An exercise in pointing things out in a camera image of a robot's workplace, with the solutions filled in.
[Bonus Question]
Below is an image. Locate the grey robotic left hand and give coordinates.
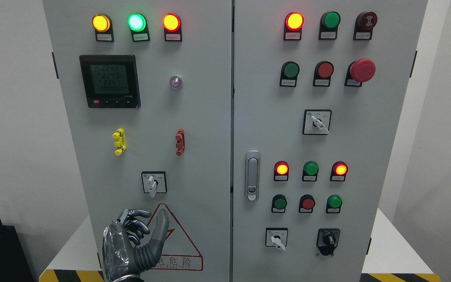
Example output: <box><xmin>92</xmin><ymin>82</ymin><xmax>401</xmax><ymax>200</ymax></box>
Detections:
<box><xmin>102</xmin><ymin>209</ymin><xmax>170</xmax><ymax>282</ymax></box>

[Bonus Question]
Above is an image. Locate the white rotary switch door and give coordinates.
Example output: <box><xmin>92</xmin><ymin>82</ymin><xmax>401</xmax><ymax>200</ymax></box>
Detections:
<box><xmin>141</xmin><ymin>171</ymin><xmax>168</xmax><ymax>198</ymax></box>

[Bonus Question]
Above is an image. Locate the red electric hazard warning sticker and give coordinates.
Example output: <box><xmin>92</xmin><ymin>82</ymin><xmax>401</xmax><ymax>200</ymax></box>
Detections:
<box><xmin>147</xmin><ymin>203</ymin><xmax>203</xmax><ymax>271</ymax></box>

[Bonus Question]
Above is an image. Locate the yellow terminal connector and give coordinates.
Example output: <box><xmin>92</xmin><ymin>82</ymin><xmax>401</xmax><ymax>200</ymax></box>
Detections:
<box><xmin>112</xmin><ymin>128</ymin><xmax>126</xmax><ymax>156</ymax></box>

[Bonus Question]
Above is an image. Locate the red terminal connector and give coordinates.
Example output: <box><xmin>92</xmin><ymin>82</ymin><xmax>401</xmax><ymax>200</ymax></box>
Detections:
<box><xmin>175</xmin><ymin>128</ymin><xmax>186</xmax><ymax>156</ymax></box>

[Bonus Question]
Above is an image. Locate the green push button lower left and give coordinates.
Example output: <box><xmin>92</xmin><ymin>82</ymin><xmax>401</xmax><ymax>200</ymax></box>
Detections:
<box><xmin>271</xmin><ymin>194</ymin><xmax>287</xmax><ymax>213</ymax></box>

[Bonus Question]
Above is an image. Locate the green push button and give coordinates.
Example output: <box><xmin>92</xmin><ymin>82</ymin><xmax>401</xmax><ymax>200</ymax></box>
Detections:
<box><xmin>279</xmin><ymin>61</ymin><xmax>299</xmax><ymax>87</ymax></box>
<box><xmin>326</xmin><ymin>194</ymin><xmax>343</xmax><ymax>214</ymax></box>
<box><xmin>271</xmin><ymin>194</ymin><xmax>287</xmax><ymax>213</ymax></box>

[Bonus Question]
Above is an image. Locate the left grey cabinet door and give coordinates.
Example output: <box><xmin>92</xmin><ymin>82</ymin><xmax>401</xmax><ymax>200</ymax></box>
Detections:
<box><xmin>43</xmin><ymin>0</ymin><xmax>233</xmax><ymax>282</ymax></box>

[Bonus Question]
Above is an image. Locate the grey cabinet door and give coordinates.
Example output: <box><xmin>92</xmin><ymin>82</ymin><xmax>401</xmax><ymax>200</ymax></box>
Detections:
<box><xmin>232</xmin><ymin>0</ymin><xmax>428</xmax><ymax>282</ymax></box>
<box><xmin>43</xmin><ymin>0</ymin><xmax>233</xmax><ymax>282</ymax></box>

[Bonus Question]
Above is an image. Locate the black digital power meter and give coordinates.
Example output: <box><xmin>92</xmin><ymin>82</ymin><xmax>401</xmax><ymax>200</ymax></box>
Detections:
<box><xmin>79</xmin><ymin>54</ymin><xmax>140</xmax><ymax>108</ymax></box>

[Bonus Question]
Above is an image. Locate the red lit lamp middle left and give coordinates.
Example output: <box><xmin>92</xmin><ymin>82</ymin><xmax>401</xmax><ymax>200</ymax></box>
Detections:
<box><xmin>273</xmin><ymin>161</ymin><xmax>289</xmax><ymax>181</ymax></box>

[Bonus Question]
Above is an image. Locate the red lit lamp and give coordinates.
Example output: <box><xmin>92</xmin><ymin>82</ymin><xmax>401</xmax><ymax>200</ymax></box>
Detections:
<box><xmin>330</xmin><ymin>161</ymin><xmax>348</xmax><ymax>182</ymax></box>
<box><xmin>283</xmin><ymin>11</ymin><xmax>305</xmax><ymax>41</ymax></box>
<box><xmin>273</xmin><ymin>161</ymin><xmax>289</xmax><ymax>181</ymax></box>

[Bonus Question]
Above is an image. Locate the clear small light bulb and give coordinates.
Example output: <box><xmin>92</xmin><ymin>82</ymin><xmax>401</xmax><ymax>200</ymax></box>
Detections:
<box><xmin>169</xmin><ymin>75</ymin><xmax>183</xmax><ymax>90</ymax></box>

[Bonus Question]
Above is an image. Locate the red push button lower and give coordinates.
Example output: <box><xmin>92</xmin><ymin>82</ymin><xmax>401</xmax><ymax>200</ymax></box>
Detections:
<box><xmin>298</xmin><ymin>194</ymin><xmax>316</xmax><ymax>213</ymax></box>

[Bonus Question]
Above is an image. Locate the red push button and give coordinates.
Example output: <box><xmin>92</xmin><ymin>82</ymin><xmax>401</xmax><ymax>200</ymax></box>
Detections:
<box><xmin>298</xmin><ymin>194</ymin><xmax>316</xmax><ymax>213</ymax></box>
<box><xmin>313</xmin><ymin>61</ymin><xmax>334</xmax><ymax>87</ymax></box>

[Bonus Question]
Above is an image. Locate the green lamp middle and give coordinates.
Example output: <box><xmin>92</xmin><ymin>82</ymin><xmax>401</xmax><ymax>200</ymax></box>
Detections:
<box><xmin>302</xmin><ymin>161</ymin><xmax>319</xmax><ymax>182</ymax></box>

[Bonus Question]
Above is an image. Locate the green push button lower right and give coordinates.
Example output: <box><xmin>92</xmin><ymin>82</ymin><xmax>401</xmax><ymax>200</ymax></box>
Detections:
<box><xmin>326</xmin><ymin>194</ymin><xmax>343</xmax><ymax>214</ymax></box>

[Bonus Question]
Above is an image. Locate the red lit lamp middle right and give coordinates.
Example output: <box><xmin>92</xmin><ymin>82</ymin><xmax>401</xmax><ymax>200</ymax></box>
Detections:
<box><xmin>330</xmin><ymin>161</ymin><xmax>348</xmax><ymax>182</ymax></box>

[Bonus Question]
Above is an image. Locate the yellow indicator lamp top left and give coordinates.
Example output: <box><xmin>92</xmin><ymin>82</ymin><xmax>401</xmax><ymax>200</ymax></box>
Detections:
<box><xmin>92</xmin><ymin>14</ymin><xmax>114</xmax><ymax>42</ymax></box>

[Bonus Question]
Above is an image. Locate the green lit indicator lamp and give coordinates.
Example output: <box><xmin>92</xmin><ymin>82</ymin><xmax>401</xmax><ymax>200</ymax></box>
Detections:
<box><xmin>127</xmin><ymin>13</ymin><xmax>150</xmax><ymax>42</ymax></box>

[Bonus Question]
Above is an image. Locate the red lit lamp left door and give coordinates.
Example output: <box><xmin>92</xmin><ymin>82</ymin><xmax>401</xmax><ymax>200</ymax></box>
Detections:
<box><xmin>162</xmin><ymin>13</ymin><xmax>182</xmax><ymax>42</ymax></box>

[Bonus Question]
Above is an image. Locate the green push button upper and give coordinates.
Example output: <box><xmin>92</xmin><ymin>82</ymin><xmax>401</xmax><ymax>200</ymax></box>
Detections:
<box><xmin>279</xmin><ymin>61</ymin><xmax>299</xmax><ymax>87</ymax></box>

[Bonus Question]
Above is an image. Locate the right grey cabinet door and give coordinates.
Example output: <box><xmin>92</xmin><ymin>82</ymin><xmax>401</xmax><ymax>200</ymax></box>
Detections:
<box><xmin>232</xmin><ymin>0</ymin><xmax>428</xmax><ymax>282</ymax></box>

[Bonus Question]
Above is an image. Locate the white platform with hazard stripes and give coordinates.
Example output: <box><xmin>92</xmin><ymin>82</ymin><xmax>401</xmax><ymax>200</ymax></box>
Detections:
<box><xmin>39</xmin><ymin>210</ymin><xmax>440</xmax><ymax>282</ymax></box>

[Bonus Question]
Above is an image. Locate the red push button upper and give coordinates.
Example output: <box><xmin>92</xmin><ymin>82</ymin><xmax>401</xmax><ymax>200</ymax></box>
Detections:
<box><xmin>313</xmin><ymin>61</ymin><xmax>334</xmax><ymax>87</ymax></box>

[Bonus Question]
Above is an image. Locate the red lit lamp right top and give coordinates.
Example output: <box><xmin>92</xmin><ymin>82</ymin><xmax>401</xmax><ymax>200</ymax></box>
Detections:
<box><xmin>283</xmin><ymin>11</ymin><xmax>305</xmax><ymax>41</ymax></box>

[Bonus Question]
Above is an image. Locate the red emergency stop mushroom button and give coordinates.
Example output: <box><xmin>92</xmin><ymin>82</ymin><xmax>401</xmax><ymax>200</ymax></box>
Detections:
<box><xmin>344</xmin><ymin>58</ymin><xmax>376</xmax><ymax>87</ymax></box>

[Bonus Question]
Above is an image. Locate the green lamp right top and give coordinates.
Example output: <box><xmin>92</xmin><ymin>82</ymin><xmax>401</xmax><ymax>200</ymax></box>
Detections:
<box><xmin>318</xmin><ymin>11</ymin><xmax>341</xmax><ymax>40</ymax></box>

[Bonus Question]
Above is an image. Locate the dark red buzzer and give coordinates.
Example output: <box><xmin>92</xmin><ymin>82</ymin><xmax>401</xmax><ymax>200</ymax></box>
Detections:
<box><xmin>353</xmin><ymin>11</ymin><xmax>378</xmax><ymax>40</ymax></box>

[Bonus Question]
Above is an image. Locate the white rotary switch lower right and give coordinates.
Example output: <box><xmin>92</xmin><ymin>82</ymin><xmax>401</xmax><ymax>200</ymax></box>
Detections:
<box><xmin>265</xmin><ymin>228</ymin><xmax>288</xmax><ymax>251</ymax></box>

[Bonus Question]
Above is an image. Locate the white rotary switch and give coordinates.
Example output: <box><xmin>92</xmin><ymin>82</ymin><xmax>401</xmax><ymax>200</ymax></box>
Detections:
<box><xmin>265</xmin><ymin>228</ymin><xmax>288</xmax><ymax>251</ymax></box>
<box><xmin>302</xmin><ymin>109</ymin><xmax>332</xmax><ymax>135</ymax></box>

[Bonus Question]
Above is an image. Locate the silver cabinet door handle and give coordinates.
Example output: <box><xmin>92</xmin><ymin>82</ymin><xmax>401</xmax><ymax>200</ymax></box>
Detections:
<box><xmin>245</xmin><ymin>150</ymin><xmax>261</xmax><ymax>201</ymax></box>

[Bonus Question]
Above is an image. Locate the black rotary selector switch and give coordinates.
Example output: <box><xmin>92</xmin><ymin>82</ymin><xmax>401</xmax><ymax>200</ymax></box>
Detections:
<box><xmin>316</xmin><ymin>228</ymin><xmax>340</xmax><ymax>256</ymax></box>

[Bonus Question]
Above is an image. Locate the white rotary switch upper right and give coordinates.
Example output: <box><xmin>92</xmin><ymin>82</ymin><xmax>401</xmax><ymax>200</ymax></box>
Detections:
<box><xmin>302</xmin><ymin>109</ymin><xmax>332</xmax><ymax>135</ymax></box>

